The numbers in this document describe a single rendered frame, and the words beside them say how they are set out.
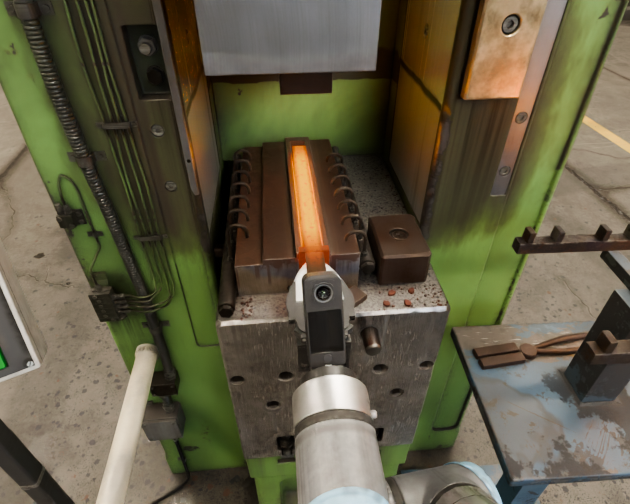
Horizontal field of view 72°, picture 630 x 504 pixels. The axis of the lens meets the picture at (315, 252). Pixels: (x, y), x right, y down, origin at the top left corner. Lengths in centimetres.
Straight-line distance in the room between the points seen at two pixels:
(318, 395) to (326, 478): 9
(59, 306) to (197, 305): 137
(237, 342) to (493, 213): 54
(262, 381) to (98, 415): 108
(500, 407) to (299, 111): 75
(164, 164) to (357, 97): 51
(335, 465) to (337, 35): 45
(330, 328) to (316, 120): 67
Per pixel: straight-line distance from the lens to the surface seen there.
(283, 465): 112
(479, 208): 89
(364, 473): 47
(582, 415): 89
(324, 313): 51
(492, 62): 75
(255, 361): 77
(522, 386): 88
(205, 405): 127
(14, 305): 67
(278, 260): 69
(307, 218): 74
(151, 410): 126
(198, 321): 101
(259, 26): 54
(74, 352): 205
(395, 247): 73
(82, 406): 187
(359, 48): 55
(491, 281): 105
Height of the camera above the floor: 143
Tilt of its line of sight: 39 degrees down
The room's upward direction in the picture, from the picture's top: straight up
